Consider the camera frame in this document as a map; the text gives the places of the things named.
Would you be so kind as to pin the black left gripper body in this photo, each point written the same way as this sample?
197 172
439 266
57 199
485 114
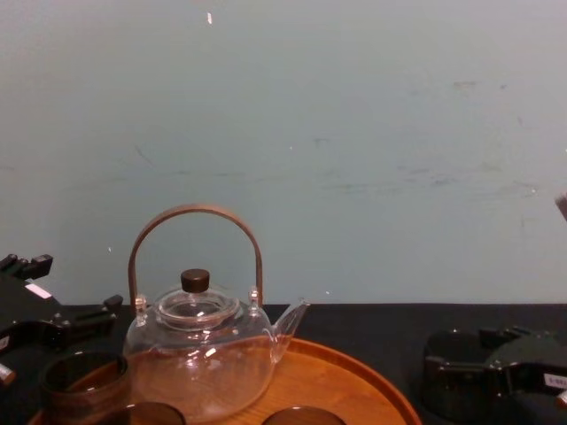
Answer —
22 301

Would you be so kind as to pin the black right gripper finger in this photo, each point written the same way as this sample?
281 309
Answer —
505 338
474 373

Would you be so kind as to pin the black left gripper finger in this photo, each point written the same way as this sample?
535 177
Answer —
75 325
33 265

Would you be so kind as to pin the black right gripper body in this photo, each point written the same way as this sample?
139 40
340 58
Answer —
551 403

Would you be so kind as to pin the glass teapot lid, dark knob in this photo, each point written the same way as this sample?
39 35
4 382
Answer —
195 280

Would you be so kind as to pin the smoky brown glass cup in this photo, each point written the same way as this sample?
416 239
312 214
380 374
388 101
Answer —
146 415
301 418
80 389
456 345

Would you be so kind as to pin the round wooden tray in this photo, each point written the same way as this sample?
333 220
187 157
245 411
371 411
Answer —
336 380

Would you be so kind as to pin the black table cloth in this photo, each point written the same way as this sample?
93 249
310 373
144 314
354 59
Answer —
376 323

